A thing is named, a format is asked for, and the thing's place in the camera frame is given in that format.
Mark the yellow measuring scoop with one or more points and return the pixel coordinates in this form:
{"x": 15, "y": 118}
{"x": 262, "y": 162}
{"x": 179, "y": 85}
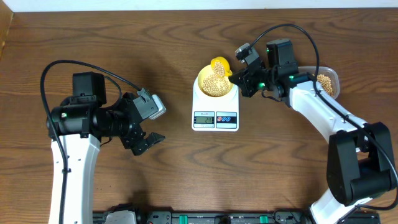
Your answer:
{"x": 220, "y": 67}

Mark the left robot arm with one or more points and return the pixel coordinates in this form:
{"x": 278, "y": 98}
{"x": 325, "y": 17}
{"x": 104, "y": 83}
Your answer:
{"x": 76, "y": 128}

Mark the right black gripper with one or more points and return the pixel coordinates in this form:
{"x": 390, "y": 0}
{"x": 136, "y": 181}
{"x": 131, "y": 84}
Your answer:
{"x": 244, "y": 83}

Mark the white digital kitchen scale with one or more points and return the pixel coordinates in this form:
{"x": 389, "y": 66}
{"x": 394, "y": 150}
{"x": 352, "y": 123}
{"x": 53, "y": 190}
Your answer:
{"x": 215, "y": 113}

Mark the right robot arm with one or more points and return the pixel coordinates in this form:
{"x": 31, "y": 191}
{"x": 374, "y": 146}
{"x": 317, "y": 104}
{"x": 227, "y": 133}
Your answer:
{"x": 360, "y": 165}

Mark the pale yellow bowl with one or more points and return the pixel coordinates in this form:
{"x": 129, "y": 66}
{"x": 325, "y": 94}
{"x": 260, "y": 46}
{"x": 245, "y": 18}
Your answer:
{"x": 204, "y": 73}

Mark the soybeans pile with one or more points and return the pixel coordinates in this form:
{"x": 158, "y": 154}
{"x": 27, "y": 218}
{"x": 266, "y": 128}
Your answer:
{"x": 325, "y": 82}

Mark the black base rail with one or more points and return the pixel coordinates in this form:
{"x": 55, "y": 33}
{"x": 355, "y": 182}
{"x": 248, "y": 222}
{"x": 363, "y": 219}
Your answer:
{"x": 238, "y": 218}

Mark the soybeans in bowl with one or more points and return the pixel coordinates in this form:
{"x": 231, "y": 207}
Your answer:
{"x": 215, "y": 86}

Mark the cardboard panel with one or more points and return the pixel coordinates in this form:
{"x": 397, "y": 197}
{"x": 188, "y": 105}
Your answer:
{"x": 6, "y": 17}

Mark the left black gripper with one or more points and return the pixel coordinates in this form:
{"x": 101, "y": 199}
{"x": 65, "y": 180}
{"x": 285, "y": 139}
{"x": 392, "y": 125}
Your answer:
{"x": 130, "y": 137}

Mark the clear plastic container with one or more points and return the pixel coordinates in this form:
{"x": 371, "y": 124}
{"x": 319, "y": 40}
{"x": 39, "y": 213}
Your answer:
{"x": 334, "y": 80}

